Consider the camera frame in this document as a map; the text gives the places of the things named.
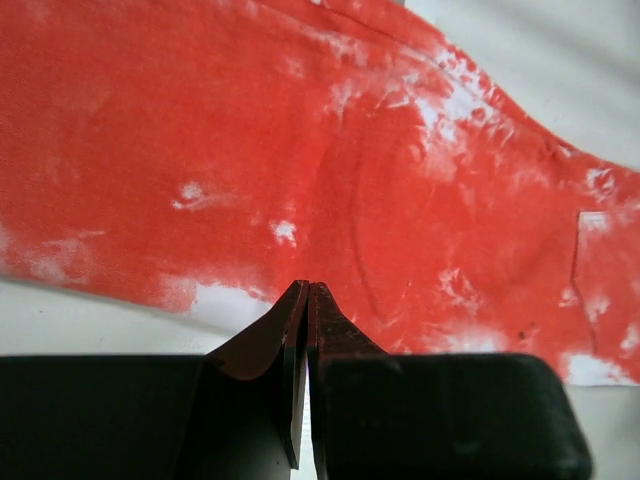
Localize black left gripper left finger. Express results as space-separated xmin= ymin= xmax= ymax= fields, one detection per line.
xmin=1 ymin=280 xmax=309 ymax=479

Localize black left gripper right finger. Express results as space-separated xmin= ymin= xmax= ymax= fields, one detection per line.
xmin=307 ymin=283 xmax=593 ymax=479

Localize orange tie-dye trousers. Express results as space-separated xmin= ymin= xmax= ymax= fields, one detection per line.
xmin=1 ymin=1 xmax=639 ymax=385

